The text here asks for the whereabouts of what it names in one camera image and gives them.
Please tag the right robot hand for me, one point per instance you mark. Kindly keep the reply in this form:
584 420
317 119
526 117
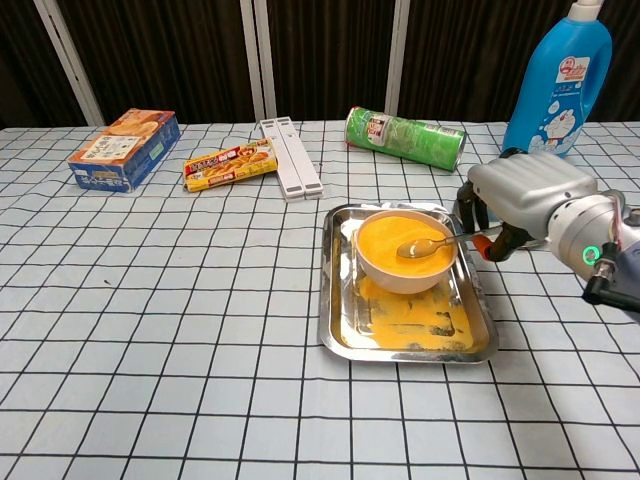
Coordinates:
530 190

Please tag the metal spoon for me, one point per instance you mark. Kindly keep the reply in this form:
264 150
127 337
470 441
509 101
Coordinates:
417 248

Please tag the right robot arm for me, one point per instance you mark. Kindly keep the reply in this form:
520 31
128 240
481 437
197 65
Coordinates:
580 225

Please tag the beige round bowl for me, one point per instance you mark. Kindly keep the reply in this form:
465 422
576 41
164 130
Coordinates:
400 284

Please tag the rectangular steel tray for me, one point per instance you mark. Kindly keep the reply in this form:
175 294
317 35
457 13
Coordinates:
344 300

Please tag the round steel plate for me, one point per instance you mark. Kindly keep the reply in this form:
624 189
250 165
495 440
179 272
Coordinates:
494 220

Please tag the blue detergent bottle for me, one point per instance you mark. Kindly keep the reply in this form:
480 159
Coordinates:
550 100

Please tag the green chip can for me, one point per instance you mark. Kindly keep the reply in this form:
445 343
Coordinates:
410 137

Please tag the long white flat bar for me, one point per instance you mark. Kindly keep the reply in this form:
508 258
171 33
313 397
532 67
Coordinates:
302 160
289 175

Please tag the yellow curry box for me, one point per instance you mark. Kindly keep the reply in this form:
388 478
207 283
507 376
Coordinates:
230 165

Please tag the black grid white tablecloth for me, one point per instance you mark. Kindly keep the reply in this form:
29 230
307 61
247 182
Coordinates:
175 325

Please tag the orange and blue biscuit box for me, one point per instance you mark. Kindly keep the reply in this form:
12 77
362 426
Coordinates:
125 150

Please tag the dark folding screen white frame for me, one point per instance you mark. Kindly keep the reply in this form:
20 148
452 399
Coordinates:
325 55

